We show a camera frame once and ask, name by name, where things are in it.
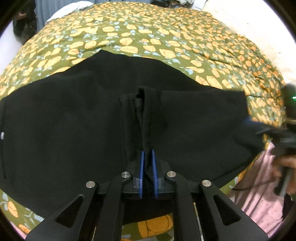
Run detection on black pants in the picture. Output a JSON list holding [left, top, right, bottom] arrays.
[[1, 51, 264, 217]]

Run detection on person's right hand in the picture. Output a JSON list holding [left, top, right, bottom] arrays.
[[271, 154, 296, 194]]

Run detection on pink dotted pyjama legs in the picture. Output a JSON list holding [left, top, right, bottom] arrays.
[[227, 143, 284, 237]]

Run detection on green floral bed quilt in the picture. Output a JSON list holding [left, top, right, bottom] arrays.
[[0, 1, 287, 241]]

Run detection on cream pillow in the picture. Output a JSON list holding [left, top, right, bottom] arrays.
[[203, 0, 295, 83]]

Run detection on light blue folded cloth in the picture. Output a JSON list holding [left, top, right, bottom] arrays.
[[46, 1, 94, 24]]

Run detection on blue-grey curtain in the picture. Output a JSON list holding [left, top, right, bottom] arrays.
[[35, 0, 153, 31]]

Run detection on black clothes hanging on wall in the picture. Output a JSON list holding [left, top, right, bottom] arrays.
[[13, 1, 37, 44]]

